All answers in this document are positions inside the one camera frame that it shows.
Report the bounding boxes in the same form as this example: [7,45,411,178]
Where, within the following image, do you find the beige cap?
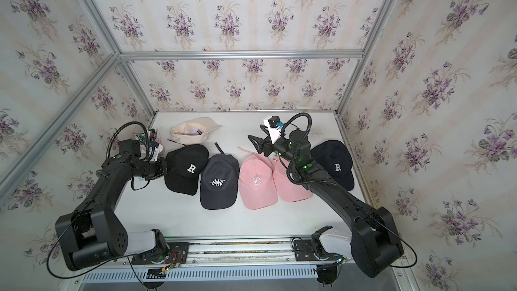
[168,117,221,146]

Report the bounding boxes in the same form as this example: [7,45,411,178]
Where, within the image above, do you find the dark grey baseball cap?
[200,142,240,210]

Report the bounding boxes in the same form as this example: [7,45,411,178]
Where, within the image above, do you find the pink cap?
[272,155,312,203]
[238,148,277,210]

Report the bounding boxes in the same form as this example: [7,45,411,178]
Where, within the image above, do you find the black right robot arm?
[248,130,404,278]

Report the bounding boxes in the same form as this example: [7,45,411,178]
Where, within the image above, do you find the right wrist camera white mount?
[263,116,284,144]

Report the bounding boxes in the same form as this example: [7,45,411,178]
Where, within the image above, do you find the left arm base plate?
[131,242,190,267]

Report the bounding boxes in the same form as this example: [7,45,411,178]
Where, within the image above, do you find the black cap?
[164,144,209,196]
[311,140,355,191]

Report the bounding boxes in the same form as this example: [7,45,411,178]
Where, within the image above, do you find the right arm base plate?
[291,237,345,262]

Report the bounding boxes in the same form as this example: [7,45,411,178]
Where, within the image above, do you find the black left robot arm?
[55,140,169,272]

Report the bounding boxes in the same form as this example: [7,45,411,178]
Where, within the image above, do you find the aluminium rail frame front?
[61,237,418,290]

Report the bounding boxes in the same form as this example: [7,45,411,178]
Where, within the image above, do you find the pink pen cup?
[135,128,164,162]

